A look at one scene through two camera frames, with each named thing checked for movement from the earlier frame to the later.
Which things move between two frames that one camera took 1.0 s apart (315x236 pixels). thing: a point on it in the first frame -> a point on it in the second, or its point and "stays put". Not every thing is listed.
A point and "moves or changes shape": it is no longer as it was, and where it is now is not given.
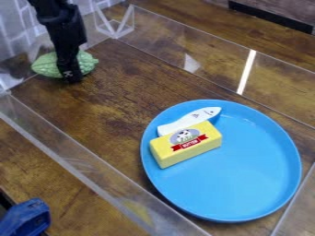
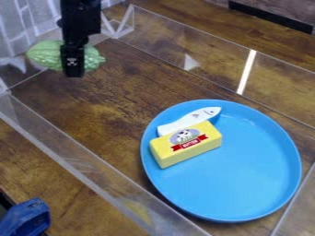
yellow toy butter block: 186,143 stays put
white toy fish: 197,118 stays put
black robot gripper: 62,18 -> 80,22
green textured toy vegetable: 46,64 moves or changes shape
